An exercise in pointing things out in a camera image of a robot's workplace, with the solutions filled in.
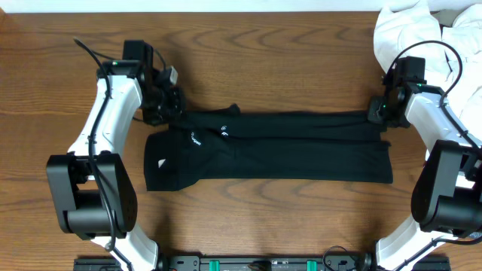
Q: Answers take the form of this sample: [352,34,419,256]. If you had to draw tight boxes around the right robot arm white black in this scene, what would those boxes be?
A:
[369,83,481,270]

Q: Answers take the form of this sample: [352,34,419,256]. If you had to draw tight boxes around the white clothes pile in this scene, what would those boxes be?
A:
[374,1,481,138]

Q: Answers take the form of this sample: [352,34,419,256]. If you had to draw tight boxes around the black t-shirt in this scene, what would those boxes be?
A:
[144,105,393,191]

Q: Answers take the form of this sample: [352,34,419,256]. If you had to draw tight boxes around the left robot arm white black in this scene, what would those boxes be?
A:
[46,60,182,270]

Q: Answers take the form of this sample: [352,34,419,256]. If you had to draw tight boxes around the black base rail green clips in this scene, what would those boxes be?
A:
[73,253,452,271]

